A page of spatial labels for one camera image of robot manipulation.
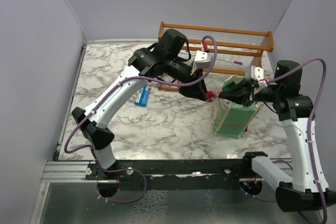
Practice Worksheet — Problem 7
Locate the blue snack wrapper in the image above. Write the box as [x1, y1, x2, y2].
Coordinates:
[134, 85, 149, 107]

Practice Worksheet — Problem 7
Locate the green candy bag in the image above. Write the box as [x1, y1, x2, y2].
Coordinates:
[222, 81, 236, 91]

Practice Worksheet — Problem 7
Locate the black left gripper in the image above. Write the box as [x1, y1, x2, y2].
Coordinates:
[165, 56, 208, 101]

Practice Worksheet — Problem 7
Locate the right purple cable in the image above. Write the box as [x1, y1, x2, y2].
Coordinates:
[245, 58, 328, 224]

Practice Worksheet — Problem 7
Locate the purple capped marker pen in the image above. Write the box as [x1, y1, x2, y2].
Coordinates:
[217, 58, 243, 65]

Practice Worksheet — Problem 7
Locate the wooden shelf rack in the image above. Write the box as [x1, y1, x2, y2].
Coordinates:
[158, 22, 274, 76]

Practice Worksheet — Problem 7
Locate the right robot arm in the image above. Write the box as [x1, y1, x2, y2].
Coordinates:
[219, 60, 335, 212]

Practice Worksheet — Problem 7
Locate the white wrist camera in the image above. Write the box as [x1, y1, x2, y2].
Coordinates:
[194, 50, 213, 69]
[245, 65, 267, 88]

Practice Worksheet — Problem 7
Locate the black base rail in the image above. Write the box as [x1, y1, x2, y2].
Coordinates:
[86, 152, 266, 193]

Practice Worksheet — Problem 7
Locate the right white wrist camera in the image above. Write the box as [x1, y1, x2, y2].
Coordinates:
[245, 65, 267, 88]

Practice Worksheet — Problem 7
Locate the red small snack packet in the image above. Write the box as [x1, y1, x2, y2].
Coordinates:
[205, 90, 220, 102]

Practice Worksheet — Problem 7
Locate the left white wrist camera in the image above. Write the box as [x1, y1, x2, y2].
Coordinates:
[194, 50, 213, 69]

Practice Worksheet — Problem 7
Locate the purple cable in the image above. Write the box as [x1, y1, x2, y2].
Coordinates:
[64, 35, 218, 204]
[245, 58, 328, 224]

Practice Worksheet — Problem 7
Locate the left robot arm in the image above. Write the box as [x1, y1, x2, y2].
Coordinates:
[71, 28, 218, 179]

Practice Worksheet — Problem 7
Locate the green beige paper bag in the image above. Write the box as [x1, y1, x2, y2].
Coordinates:
[209, 74, 265, 140]

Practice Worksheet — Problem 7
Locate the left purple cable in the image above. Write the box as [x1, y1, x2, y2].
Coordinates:
[64, 35, 218, 204]

